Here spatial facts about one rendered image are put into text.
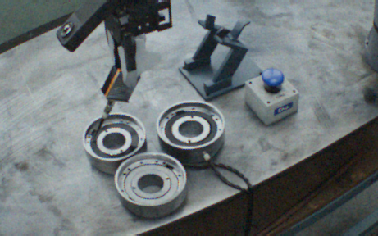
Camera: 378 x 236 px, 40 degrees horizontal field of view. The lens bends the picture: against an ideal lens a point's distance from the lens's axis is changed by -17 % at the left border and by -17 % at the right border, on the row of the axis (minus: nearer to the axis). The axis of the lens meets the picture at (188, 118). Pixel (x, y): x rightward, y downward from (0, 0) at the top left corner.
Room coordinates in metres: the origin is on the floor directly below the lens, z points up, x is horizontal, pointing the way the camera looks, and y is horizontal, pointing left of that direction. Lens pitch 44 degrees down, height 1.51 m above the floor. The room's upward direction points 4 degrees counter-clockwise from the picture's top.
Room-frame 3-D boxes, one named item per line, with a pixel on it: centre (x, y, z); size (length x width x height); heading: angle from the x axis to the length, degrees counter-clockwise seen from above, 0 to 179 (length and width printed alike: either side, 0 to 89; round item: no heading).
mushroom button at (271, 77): (0.75, -0.14, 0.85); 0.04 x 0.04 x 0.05
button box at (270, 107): (0.75, -0.15, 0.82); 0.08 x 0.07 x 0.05; 115
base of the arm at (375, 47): (0.88, -0.46, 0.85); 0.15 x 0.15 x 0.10
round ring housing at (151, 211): (0.57, 0.06, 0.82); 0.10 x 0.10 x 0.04
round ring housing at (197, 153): (0.68, 0.00, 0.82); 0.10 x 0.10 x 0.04
